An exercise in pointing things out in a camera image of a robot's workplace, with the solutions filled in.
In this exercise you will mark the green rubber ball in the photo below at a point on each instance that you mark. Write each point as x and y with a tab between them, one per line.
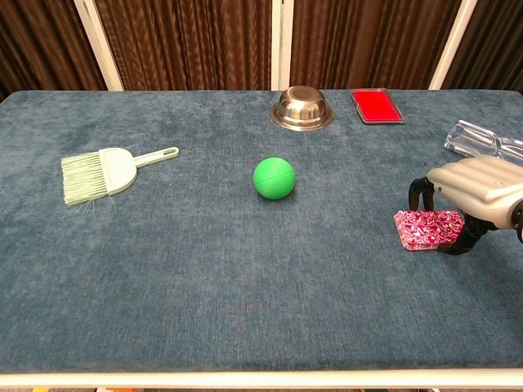
274	178

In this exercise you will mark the white table frame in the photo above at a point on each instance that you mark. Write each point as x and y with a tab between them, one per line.
261	379

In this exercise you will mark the pale green hand brush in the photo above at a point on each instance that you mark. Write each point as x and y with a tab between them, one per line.
118	171

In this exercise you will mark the pink patterned card stack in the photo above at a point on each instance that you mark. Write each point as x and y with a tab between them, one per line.
425	228

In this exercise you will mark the brown pleated partition panel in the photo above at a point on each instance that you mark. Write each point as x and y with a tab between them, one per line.
184	41
367	41
41	41
498	41

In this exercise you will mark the blue velvet table cloth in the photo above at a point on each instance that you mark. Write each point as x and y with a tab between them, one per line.
204	265

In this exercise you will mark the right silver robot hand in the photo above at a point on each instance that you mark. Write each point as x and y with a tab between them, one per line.
478	183

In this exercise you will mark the upturned stainless steel bowl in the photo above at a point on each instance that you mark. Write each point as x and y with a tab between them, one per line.
302	108

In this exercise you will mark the red ink pad box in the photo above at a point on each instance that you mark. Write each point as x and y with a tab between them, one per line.
376	106

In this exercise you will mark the clear plastic water bottle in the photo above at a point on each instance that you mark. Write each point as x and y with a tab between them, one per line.
470	139

